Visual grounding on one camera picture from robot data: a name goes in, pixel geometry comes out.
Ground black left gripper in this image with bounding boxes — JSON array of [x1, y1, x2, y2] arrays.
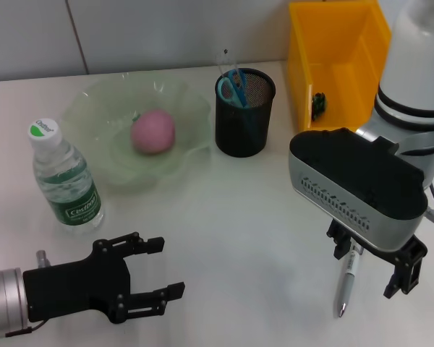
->
[[22, 231, 187, 325]]

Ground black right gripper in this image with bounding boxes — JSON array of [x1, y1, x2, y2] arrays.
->
[[326, 219, 429, 299]]

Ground silver ballpoint pen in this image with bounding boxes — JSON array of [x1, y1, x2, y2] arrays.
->
[[335, 244, 365, 318]]

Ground clear water bottle green label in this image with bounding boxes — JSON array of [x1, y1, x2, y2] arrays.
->
[[27, 117, 105, 236]]

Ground pink peach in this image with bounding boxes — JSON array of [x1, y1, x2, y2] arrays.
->
[[130, 110, 176, 155]]

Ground green plastic wrapper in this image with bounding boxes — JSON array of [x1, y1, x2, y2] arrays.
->
[[312, 92, 328, 122]]

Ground blue scissors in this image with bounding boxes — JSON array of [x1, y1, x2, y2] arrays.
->
[[216, 69, 263, 144]]

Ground clear plastic ruler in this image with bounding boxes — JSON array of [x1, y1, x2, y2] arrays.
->
[[216, 48, 245, 87]]

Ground black mesh pen holder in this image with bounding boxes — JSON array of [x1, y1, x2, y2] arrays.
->
[[214, 67, 277, 158]]

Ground green glass fruit plate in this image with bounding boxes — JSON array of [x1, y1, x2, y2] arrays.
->
[[59, 71, 213, 192]]

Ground yellow plastic bin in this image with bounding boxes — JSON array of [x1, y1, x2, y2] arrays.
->
[[287, 0, 392, 133]]

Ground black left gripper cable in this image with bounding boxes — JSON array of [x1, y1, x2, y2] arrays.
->
[[6, 320, 45, 336]]

